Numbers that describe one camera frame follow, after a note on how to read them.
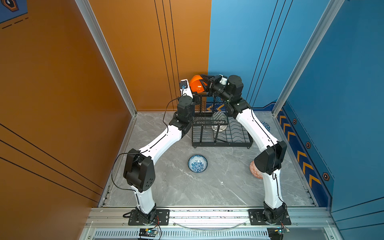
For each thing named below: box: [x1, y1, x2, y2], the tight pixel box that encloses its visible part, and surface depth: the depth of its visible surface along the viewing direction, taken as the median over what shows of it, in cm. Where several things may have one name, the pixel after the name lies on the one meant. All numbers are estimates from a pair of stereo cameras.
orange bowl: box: [190, 74, 208, 93], surface depth 75 cm
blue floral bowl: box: [187, 154, 208, 173], surface depth 92 cm
